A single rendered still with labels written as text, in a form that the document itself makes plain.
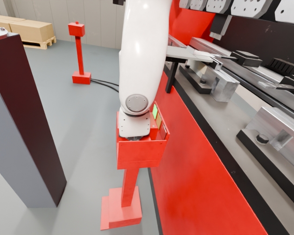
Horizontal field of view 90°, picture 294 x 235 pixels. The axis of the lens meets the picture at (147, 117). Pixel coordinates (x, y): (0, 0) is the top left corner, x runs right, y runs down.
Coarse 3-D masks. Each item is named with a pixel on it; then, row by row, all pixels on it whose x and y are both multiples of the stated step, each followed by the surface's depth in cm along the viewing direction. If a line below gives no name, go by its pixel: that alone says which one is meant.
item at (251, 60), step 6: (234, 54) 81; (240, 54) 79; (246, 54) 77; (234, 60) 81; (240, 60) 77; (246, 60) 75; (252, 60) 76; (258, 60) 76; (252, 66) 78; (258, 66) 78
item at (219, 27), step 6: (216, 18) 68; (222, 18) 64; (228, 18) 62; (216, 24) 68; (222, 24) 64; (228, 24) 63; (210, 30) 72; (216, 30) 68; (222, 30) 64; (210, 36) 73; (216, 36) 69
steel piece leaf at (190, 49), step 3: (189, 48) 74; (192, 48) 71; (189, 51) 74; (192, 51) 71; (195, 51) 77; (198, 51) 78; (195, 54) 71; (198, 54) 72; (201, 54) 74; (204, 54) 75
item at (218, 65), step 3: (210, 57) 74; (213, 60) 68; (216, 60) 69; (210, 63) 70; (213, 63) 68; (216, 63) 66; (219, 63) 67; (222, 63) 66; (210, 66) 70; (213, 66) 68; (216, 66) 66; (219, 66) 67; (216, 69) 68; (219, 69) 68
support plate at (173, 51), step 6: (168, 48) 72; (174, 48) 74; (180, 48) 77; (186, 48) 80; (168, 54) 63; (174, 54) 65; (180, 54) 67; (186, 54) 69; (198, 60) 67; (204, 60) 67; (210, 60) 68
